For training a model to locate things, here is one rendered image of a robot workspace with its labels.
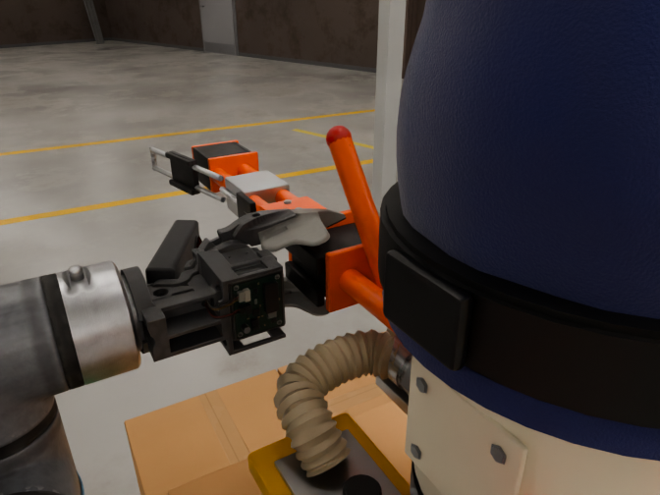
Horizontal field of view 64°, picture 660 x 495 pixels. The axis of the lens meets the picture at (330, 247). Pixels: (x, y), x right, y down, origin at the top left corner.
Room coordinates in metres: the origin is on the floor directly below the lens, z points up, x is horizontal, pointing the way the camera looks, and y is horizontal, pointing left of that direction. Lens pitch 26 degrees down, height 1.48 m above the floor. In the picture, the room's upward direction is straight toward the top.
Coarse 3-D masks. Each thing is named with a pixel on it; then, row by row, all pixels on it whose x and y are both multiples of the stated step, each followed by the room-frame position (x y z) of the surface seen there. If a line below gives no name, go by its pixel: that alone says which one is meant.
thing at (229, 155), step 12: (204, 144) 0.79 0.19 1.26; (216, 144) 0.79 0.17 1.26; (228, 144) 0.79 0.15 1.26; (240, 144) 0.79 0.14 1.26; (192, 156) 0.78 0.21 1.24; (204, 156) 0.73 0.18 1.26; (216, 156) 0.73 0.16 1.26; (228, 156) 0.73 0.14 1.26; (240, 156) 0.74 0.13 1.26; (252, 156) 0.75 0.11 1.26; (228, 168) 0.73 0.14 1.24; (204, 180) 0.74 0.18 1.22
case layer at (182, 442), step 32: (256, 384) 1.08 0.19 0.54; (352, 384) 1.08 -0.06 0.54; (160, 416) 0.97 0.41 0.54; (192, 416) 0.97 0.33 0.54; (224, 416) 0.97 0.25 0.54; (256, 416) 0.97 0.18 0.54; (160, 448) 0.87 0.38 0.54; (192, 448) 0.87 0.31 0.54; (224, 448) 0.87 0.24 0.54; (256, 448) 0.87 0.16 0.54; (160, 480) 0.78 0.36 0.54
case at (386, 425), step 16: (352, 416) 0.55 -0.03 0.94; (368, 416) 0.55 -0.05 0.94; (384, 416) 0.55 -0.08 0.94; (400, 416) 0.55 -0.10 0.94; (368, 432) 0.52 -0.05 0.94; (384, 432) 0.52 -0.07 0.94; (400, 432) 0.52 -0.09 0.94; (384, 448) 0.50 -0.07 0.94; (400, 448) 0.50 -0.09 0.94; (240, 464) 0.47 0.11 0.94; (400, 464) 0.47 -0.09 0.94; (192, 480) 0.45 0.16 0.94; (208, 480) 0.45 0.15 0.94; (224, 480) 0.45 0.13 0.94; (240, 480) 0.45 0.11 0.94
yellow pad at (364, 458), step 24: (360, 432) 0.34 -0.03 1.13; (264, 456) 0.32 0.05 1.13; (288, 456) 0.31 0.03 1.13; (360, 456) 0.31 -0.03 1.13; (384, 456) 0.32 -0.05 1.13; (264, 480) 0.29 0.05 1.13; (288, 480) 0.29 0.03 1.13; (312, 480) 0.29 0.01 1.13; (336, 480) 0.29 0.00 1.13; (360, 480) 0.27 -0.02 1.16; (384, 480) 0.29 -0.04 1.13
